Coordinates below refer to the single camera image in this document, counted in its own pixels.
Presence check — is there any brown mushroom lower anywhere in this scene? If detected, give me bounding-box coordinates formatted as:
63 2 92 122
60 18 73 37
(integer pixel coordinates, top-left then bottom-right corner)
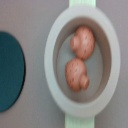
65 58 89 91

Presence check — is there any pink stove board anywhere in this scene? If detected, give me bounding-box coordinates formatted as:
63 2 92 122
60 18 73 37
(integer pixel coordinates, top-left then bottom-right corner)
0 0 128 128

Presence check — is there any pink small pot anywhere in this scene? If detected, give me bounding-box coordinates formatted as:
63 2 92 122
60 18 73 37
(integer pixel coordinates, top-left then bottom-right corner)
44 0 120 128

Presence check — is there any brown mushroom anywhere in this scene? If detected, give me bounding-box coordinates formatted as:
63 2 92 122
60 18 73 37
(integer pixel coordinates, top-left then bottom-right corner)
70 26 95 60
65 58 89 91

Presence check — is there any brown mushroom upper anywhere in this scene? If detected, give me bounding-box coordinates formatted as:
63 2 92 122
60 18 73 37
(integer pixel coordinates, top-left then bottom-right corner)
70 26 95 60

